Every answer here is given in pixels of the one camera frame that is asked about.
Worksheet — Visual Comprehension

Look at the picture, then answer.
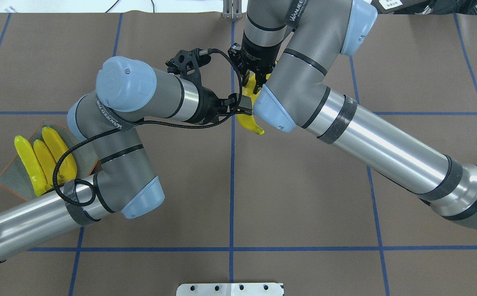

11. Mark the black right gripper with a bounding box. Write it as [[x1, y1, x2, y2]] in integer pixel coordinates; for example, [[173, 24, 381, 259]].
[[228, 37, 281, 95]]

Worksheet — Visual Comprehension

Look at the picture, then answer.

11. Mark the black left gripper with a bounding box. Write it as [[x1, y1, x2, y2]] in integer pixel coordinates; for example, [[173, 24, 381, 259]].
[[197, 87, 253, 125]]

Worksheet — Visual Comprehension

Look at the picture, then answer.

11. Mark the yellow banana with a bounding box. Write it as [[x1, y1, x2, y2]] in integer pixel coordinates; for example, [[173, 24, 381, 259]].
[[33, 139, 56, 191], [236, 73, 265, 135], [41, 126, 78, 184], [14, 135, 48, 197]]

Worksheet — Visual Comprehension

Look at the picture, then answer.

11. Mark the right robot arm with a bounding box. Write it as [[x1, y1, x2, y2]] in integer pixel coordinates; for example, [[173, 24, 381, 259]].
[[240, 0, 477, 230]]

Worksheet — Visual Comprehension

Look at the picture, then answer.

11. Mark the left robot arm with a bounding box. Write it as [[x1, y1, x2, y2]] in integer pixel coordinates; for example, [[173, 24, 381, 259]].
[[0, 49, 252, 264]]

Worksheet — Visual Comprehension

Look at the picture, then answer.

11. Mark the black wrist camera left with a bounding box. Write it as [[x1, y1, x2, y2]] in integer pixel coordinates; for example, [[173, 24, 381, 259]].
[[165, 48, 211, 84]]

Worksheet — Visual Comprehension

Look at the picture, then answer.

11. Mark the aluminium frame post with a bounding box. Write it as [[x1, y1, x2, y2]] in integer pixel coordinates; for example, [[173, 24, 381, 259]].
[[222, 0, 244, 20]]

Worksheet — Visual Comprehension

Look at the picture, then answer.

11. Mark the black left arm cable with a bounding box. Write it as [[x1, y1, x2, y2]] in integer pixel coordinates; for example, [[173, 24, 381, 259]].
[[52, 48, 247, 207]]

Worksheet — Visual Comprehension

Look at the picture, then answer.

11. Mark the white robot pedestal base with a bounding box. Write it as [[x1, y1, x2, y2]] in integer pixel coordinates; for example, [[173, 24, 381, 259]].
[[176, 282, 285, 296]]

